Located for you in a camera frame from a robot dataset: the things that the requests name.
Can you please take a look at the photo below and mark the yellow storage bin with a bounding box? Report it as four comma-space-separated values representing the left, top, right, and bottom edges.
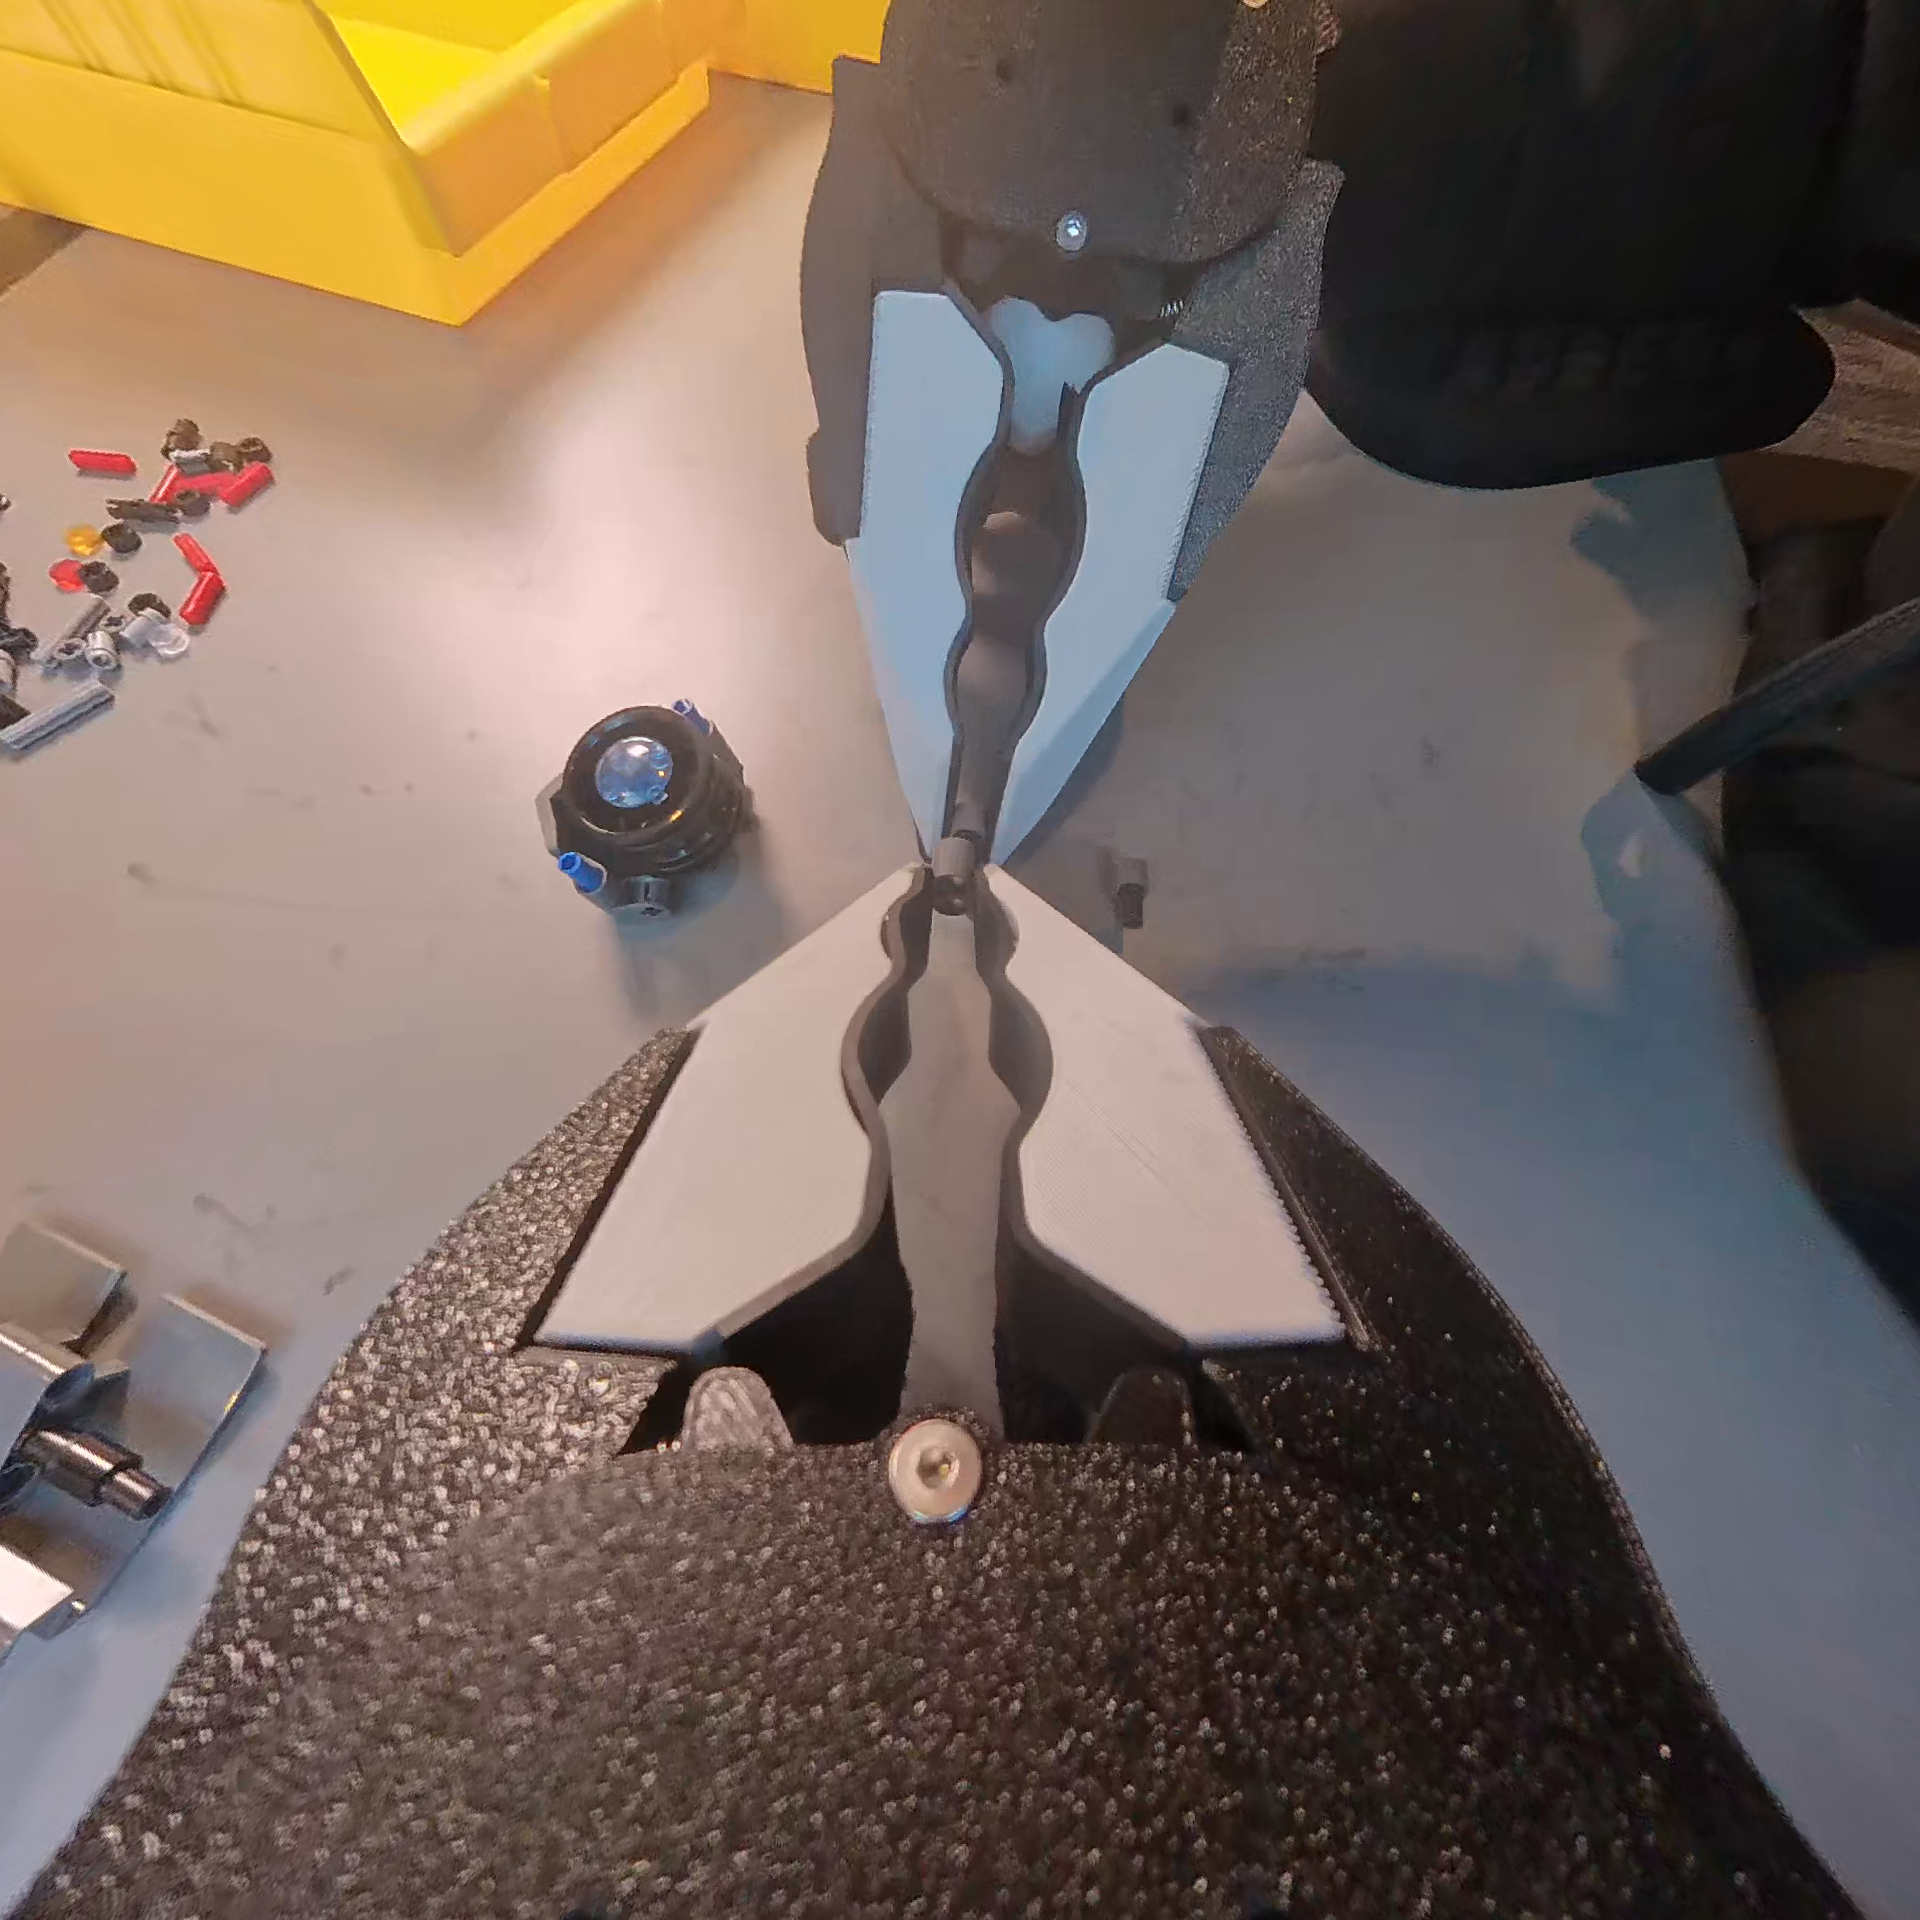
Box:
704, 0, 889, 96
0, 0, 714, 326

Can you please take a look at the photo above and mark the grey toy brick assembly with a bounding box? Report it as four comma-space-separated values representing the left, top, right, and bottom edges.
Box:
0, 1218, 272, 1652

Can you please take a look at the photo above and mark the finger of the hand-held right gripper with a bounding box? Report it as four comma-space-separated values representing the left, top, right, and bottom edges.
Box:
976, 334, 1235, 868
843, 285, 1010, 868

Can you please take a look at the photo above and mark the black toy lens assembly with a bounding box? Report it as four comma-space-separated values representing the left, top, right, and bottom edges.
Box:
534, 697, 747, 922

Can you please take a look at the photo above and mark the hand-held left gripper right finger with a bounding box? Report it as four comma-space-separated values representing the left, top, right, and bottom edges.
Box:
948, 867, 1344, 1442

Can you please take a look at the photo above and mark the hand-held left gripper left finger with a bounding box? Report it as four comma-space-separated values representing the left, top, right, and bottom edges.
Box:
532, 867, 942, 1442

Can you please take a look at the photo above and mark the person's black hoodie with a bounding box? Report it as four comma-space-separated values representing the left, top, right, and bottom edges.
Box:
1717, 510, 1920, 1307

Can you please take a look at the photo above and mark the pile of small toy parts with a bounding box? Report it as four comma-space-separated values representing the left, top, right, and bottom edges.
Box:
0, 421, 277, 753

